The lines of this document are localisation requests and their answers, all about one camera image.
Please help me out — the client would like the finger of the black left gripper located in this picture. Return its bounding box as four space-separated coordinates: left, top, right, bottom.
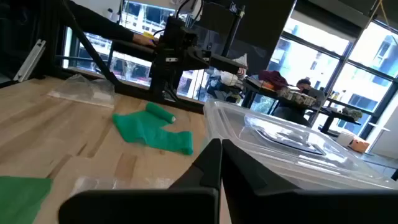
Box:
186 49 249 75

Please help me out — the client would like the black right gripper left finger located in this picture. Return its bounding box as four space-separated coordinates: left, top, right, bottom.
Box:
58 138 222 224

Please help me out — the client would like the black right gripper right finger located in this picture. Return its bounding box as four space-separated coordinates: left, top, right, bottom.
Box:
221 139 398 224

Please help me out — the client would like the green bandage with white core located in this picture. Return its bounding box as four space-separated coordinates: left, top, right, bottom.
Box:
111 101 194 156

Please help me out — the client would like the person's forearm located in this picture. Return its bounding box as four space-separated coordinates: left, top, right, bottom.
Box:
67 0 139 43

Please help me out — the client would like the flat green bandage strip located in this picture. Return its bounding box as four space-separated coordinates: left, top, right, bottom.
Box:
0 175 53 224

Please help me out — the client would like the person's hand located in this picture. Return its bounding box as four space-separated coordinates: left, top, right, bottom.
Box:
132 32 157 48

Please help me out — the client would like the black vertical pole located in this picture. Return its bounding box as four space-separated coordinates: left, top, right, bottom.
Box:
220 6 246 58

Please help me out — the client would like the clear plastic container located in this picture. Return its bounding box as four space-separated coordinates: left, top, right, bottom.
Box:
203 98 398 191

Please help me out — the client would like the dark red cloth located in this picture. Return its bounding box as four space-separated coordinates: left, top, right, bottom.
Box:
257 70 289 90

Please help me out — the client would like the person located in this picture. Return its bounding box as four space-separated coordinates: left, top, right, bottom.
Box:
273 77 315 127

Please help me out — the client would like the cluttered black workbench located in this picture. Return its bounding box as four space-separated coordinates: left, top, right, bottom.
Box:
242 70 363 134

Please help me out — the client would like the orange box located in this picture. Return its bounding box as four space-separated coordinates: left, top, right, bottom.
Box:
349 138 371 153

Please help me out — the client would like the clear zip bag white label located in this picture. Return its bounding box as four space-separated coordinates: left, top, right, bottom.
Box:
47 73 116 109

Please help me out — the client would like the silver aluminium extrusion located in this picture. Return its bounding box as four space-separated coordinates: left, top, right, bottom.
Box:
12 39 47 83

